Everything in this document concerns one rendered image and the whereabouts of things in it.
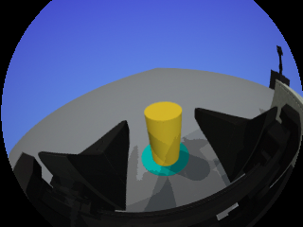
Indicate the yellow cylinder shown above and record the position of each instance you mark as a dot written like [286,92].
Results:
[164,124]

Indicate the cyan circle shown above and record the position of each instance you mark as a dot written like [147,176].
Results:
[154,168]

